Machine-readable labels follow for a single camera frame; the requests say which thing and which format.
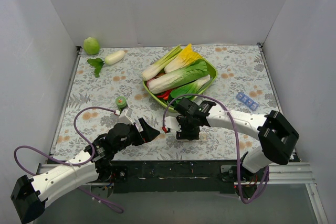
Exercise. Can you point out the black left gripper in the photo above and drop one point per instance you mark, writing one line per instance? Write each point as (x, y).
(139, 132)

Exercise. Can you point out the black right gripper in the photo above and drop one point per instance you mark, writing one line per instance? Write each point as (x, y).
(179, 123)

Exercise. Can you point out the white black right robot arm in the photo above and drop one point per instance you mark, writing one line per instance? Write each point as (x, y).
(276, 135)

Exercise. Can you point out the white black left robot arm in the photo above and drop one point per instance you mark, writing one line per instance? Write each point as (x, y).
(32, 195)

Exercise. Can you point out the lime green vegetable tray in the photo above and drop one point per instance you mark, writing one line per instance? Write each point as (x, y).
(170, 103)

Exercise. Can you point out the red chili pepper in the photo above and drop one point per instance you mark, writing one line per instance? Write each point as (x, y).
(165, 95)

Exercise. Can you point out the green pill bottle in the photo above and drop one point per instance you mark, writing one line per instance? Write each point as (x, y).
(121, 103)

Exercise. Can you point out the green bok choy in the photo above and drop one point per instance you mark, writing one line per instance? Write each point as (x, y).
(192, 87)

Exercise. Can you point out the floral patterned table mat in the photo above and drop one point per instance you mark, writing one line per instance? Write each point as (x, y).
(91, 109)

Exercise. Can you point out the green napa cabbage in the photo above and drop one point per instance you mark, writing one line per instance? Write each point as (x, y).
(179, 77)

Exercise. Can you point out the green leek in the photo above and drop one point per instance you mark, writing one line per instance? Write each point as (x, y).
(152, 70)

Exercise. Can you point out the blue pill organizer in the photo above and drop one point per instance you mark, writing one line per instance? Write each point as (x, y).
(247, 101)

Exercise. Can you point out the yellow napa cabbage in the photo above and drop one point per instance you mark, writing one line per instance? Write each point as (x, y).
(186, 57)

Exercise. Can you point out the white radish with leaves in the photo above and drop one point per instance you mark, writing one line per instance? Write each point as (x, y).
(110, 59)

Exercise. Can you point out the green round cabbage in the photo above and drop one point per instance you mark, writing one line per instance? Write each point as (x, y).
(91, 46)

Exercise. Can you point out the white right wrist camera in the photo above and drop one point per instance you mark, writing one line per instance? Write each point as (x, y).
(171, 123)

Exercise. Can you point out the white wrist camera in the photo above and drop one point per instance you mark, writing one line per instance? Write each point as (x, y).
(171, 123)
(125, 116)

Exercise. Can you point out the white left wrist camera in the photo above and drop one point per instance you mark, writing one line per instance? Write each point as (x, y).
(125, 116)

